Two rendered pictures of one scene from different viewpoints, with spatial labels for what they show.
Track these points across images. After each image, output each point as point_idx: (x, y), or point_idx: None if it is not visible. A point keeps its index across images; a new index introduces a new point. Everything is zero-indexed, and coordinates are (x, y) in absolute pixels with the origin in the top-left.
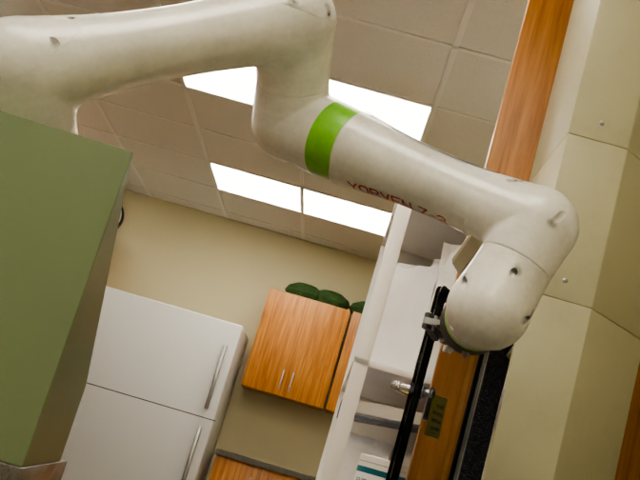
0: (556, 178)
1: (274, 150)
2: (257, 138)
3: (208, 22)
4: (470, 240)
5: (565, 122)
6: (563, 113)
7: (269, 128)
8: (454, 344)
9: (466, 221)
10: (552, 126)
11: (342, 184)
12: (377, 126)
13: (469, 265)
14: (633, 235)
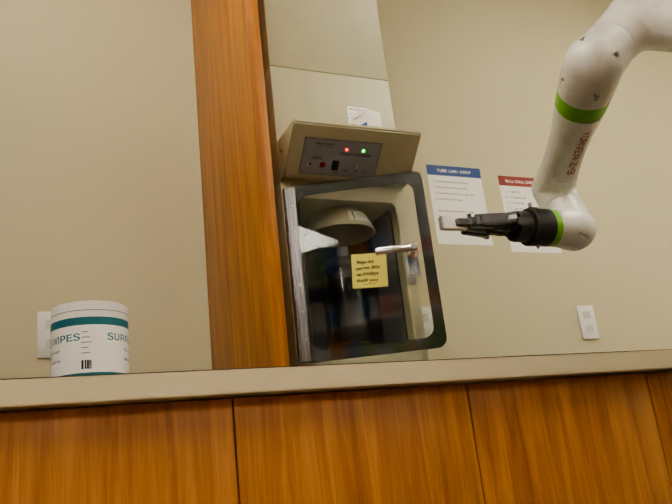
0: (391, 111)
1: (611, 87)
2: (617, 73)
3: None
4: (385, 134)
5: (367, 64)
6: (350, 50)
7: (622, 74)
8: (548, 240)
9: (574, 179)
10: (318, 43)
11: (588, 128)
12: None
13: (582, 205)
14: None
